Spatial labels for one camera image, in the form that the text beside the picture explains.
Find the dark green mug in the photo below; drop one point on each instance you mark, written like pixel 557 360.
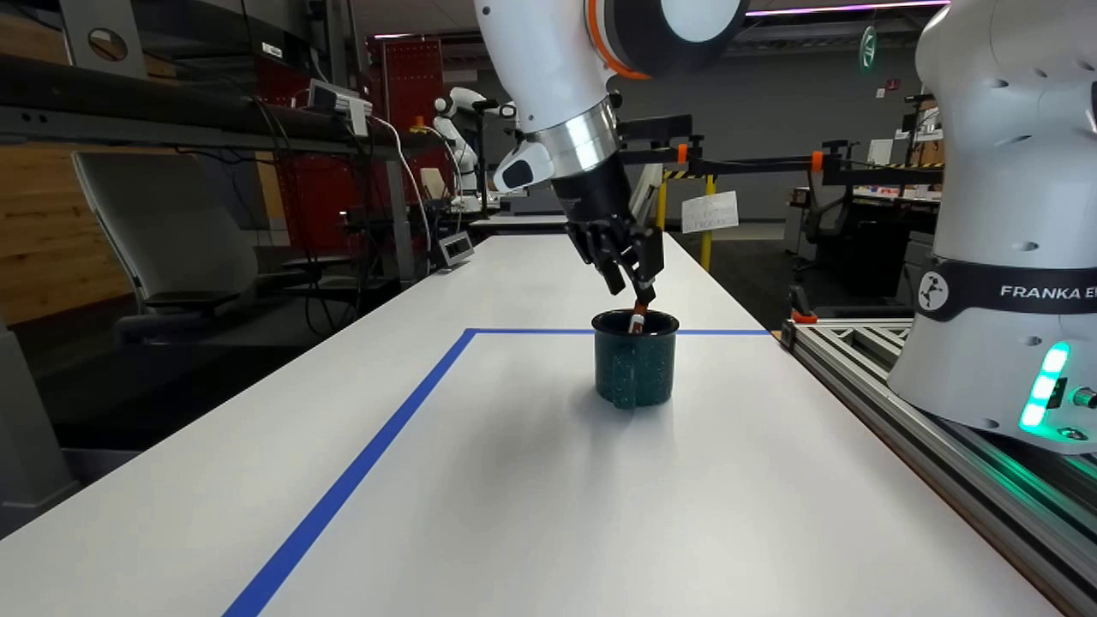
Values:
pixel 637 363

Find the yellow post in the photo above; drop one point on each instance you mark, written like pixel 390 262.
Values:
pixel 708 227

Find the small grey box device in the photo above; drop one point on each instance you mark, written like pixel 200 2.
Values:
pixel 453 247

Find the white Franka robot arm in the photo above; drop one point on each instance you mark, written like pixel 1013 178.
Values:
pixel 1005 172

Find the white power adapter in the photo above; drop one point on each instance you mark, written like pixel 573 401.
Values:
pixel 344 105

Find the small white robot arm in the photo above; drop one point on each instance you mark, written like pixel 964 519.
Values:
pixel 462 143

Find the dark metal shelf beam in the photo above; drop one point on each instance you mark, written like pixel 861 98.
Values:
pixel 174 108

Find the blue tape line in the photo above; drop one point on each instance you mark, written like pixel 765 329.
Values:
pixel 365 458

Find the orange marker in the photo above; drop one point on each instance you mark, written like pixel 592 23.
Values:
pixel 640 321

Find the white paper sign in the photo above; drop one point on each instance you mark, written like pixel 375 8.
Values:
pixel 712 214

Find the black bar with orange clamps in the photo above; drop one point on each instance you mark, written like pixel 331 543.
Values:
pixel 756 167

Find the aluminium extrusion base frame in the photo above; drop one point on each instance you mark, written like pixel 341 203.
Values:
pixel 948 448

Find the grey chair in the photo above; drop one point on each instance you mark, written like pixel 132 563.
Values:
pixel 174 227

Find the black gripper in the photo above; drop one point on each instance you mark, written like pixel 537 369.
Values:
pixel 600 209

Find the red cabinet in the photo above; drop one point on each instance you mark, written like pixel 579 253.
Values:
pixel 408 81

